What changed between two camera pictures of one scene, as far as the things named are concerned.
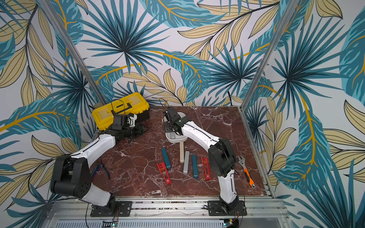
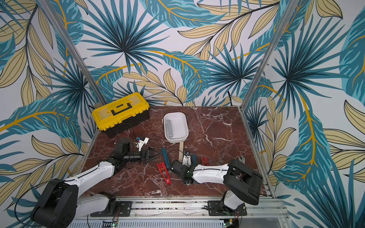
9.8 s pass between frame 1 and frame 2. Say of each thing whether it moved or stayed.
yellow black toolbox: stayed
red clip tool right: stayed
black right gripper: moved
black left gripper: moved
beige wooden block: stayed
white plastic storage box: stayed
